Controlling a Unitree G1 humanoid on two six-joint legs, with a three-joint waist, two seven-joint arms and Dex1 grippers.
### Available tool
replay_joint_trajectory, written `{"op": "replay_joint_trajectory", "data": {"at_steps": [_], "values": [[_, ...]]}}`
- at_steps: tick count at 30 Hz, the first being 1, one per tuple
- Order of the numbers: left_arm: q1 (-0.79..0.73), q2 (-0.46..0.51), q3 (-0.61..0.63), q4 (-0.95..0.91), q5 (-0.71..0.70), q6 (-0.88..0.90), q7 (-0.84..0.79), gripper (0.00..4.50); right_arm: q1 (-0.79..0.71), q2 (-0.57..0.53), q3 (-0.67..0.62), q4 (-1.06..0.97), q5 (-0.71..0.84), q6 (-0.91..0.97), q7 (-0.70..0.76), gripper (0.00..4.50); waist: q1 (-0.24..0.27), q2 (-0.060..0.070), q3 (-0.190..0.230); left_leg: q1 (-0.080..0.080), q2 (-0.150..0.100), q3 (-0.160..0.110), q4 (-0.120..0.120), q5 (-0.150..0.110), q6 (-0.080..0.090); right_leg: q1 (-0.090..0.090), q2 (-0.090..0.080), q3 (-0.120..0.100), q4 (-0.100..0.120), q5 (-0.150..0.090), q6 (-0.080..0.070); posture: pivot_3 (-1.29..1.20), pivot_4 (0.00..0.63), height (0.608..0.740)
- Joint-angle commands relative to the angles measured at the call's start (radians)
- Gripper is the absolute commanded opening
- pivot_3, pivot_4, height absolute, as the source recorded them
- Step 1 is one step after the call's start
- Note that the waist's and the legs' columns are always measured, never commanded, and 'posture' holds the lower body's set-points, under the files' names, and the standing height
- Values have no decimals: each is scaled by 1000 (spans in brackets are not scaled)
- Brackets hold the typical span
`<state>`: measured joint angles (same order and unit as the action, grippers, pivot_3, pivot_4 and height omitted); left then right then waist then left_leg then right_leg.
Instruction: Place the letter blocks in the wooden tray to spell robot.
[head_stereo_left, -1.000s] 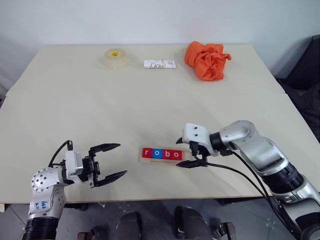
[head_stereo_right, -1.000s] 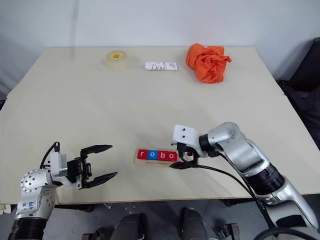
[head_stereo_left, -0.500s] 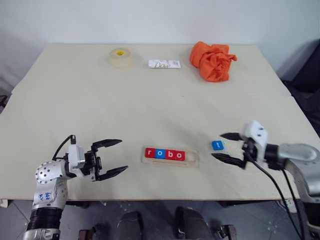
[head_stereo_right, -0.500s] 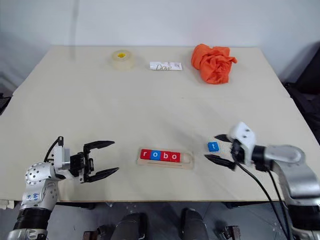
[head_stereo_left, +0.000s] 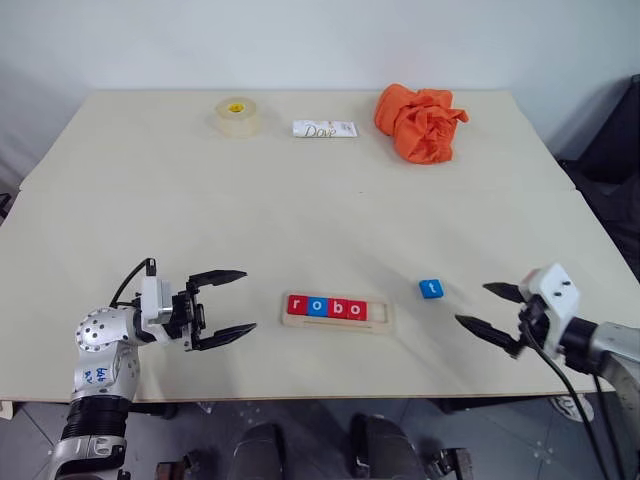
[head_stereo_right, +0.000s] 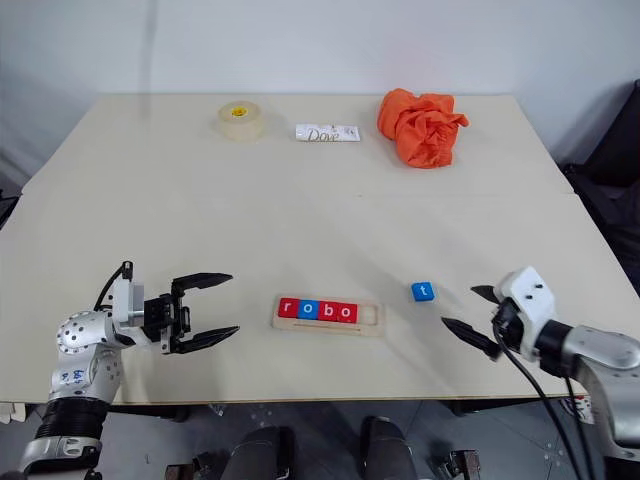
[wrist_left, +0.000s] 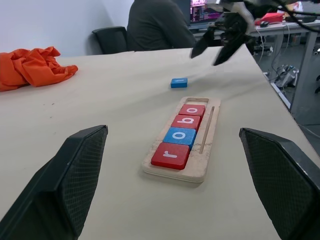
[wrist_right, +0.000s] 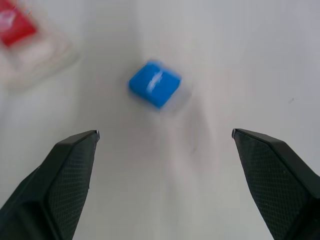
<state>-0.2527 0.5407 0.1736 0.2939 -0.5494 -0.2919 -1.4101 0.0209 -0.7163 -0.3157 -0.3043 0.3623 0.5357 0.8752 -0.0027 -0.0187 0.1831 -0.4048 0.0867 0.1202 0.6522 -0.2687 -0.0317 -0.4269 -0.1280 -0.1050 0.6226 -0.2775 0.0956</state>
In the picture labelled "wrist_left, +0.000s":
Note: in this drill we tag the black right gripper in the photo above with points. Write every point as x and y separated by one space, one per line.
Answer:
235 25

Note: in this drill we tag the red bag on desk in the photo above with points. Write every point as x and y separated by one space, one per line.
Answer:
271 18

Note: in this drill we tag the grey device on floor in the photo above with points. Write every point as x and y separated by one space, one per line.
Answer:
287 76

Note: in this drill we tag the wooden tile rack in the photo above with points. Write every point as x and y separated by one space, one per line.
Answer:
212 140

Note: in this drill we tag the black office chair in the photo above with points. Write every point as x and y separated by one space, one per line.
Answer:
111 40

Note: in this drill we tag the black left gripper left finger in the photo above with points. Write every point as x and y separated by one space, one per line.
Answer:
57 185

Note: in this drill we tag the crumpled orange cloth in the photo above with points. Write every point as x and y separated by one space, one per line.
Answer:
27 67

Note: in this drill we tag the blue letter tile l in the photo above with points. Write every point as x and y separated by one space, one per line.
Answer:
179 83

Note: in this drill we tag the computer monitor with code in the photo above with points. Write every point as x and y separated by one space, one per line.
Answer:
200 12

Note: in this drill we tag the person in dark sweater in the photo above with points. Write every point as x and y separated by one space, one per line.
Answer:
157 27

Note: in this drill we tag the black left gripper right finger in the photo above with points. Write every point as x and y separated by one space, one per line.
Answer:
285 185

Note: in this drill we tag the red letter tile o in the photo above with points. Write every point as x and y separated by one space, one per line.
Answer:
192 110

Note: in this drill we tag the grey office desk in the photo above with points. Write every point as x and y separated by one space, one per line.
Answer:
303 75

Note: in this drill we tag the dark computer mouse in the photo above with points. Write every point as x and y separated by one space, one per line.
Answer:
264 24

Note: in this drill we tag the red letter tile b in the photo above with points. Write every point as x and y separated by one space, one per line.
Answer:
187 122

